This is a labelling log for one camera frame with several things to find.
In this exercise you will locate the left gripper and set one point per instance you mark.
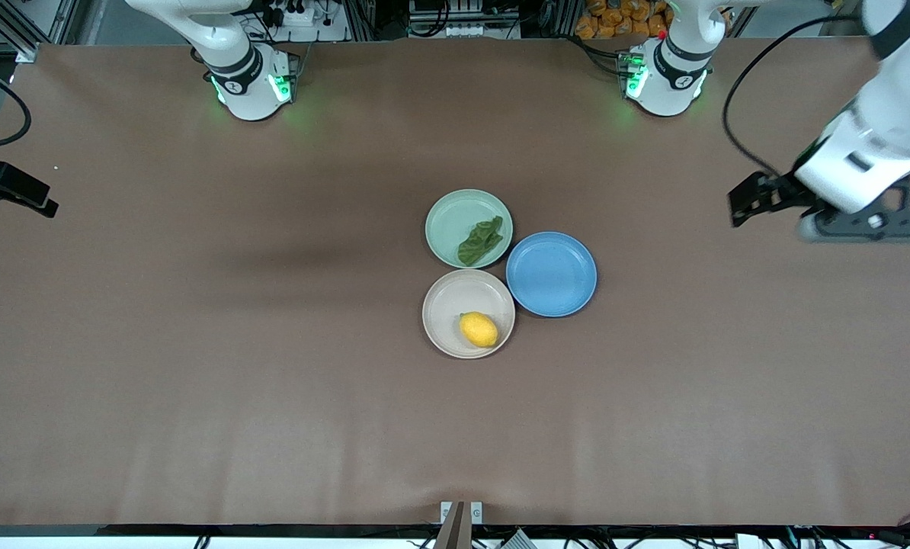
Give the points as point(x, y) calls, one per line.
point(781, 191)

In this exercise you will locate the green lettuce leaf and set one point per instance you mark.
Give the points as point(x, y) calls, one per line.
point(479, 242)

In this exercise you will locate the yellow lemon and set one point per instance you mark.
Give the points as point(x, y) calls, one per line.
point(479, 329)

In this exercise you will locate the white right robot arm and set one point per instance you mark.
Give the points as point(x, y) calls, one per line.
point(245, 76)

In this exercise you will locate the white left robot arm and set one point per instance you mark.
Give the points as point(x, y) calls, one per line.
point(668, 76)

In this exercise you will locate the blue plate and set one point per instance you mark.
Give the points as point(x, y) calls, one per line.
point(551, 274)

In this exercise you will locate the orange packets pile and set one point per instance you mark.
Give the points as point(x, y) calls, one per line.
point(623, 19)

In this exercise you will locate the light green plate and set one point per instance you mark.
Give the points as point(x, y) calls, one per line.
point(447, 225)

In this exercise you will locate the white power strip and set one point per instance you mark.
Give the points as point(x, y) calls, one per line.
point(296, 15)

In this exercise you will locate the beige plate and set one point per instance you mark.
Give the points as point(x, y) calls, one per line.
point(451, 309)

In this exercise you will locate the grey electronic equipment box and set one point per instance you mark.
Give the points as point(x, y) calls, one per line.
point(463, 15)

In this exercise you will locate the aluminium frame profile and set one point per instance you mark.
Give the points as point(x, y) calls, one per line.
point(20, 27)

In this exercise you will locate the metal bracket with brown post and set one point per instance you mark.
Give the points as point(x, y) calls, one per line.
point(455, 526)

